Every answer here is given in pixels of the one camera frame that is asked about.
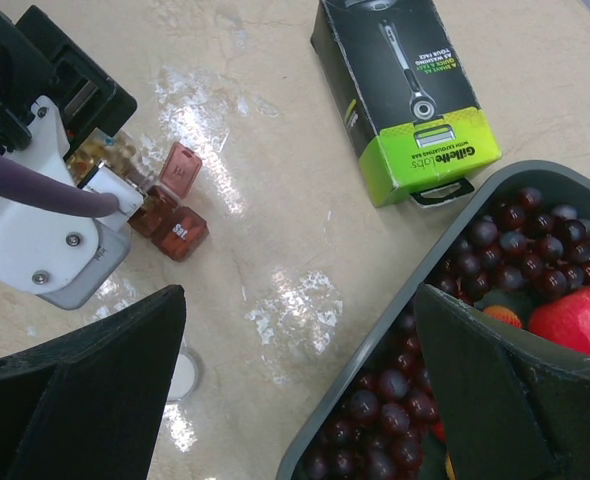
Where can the dark red grapes bunch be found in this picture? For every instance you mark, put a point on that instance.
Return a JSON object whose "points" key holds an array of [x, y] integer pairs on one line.
{"points": [[521, 254]]}

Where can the red apple left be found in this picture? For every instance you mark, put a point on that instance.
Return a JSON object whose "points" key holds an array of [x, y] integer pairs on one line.
{"points": [[565, 321]]}

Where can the clear jar lid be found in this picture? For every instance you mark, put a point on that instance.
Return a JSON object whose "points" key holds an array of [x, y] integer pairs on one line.
{"points": [[186, 376]]}

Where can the grey fruit tray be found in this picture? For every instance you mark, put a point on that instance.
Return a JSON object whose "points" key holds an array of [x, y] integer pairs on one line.
{"points": [[558, 185]]}

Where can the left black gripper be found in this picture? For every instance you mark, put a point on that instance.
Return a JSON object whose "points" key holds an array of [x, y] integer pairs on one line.
{"points": [[38, 59]]}

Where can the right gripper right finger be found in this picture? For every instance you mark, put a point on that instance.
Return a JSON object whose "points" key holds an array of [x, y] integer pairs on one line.
{"points": [[513, 405]]}

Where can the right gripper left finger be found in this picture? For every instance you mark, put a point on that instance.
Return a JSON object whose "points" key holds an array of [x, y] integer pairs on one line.
{"points": [[89, 404]]}

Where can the black green product box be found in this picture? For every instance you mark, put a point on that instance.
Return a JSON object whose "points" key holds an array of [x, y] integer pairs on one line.
{"points": [[407, 106]]}

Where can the clear pill jar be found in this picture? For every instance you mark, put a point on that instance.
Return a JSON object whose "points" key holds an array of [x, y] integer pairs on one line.
{"points": [[118, 153]]}

